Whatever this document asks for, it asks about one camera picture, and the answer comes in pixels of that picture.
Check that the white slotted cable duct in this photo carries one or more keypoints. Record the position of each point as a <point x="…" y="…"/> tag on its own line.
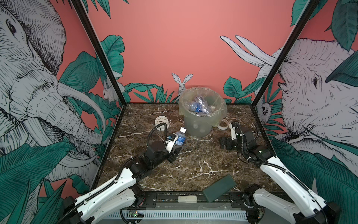
<point x="180" y="215"/>

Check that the white tape roll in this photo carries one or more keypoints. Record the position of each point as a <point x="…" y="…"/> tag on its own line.
<point x="224" y="125"/>

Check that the dark green sponge block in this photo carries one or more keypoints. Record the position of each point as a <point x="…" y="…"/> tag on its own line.
<point x="219" y="188"/>

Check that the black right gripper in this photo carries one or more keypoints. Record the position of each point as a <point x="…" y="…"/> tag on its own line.
<point x="223" y="142"/>

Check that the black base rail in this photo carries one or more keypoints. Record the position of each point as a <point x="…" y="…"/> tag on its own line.
<point x="234" y="199"/>

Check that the black enclosure frame post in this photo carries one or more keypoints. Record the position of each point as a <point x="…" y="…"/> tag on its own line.
<point x="86" y="23"/>
<point x="302" y="20"/>

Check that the Pocari bottle base up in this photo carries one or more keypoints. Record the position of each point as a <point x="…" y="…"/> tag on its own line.
<point x="202" y="105"/>

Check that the white remote on rail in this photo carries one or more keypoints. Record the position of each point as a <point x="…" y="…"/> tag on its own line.
<point x="187" y="199"/>

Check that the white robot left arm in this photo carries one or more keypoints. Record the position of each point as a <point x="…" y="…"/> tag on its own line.
<point x="119" y="192"/>

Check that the Pocari bottle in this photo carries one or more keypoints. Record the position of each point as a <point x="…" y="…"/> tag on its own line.
<point x="180" y="138"/>

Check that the black enclosure frame post left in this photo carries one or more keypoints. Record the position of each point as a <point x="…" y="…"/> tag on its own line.
<point x="86" y="23"/>

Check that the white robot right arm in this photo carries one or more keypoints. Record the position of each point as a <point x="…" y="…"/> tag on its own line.
<point x="306" y="207"/>

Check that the clear bottle white cap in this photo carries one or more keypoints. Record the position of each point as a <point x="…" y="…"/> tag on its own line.
<point x="194" y="107"/>

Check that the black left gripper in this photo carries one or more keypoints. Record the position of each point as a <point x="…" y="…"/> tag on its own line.
<point x="173" y="155"/>

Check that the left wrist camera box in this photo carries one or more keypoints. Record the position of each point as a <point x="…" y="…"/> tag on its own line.
<point x="155" y="151"/>

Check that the green mesh trash bin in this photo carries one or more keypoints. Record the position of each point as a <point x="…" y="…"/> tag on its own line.
<point x="200" y="124"/>

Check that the black enclosure frame post right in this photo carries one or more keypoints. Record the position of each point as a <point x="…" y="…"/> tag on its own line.
<point x="302" y="20"/>

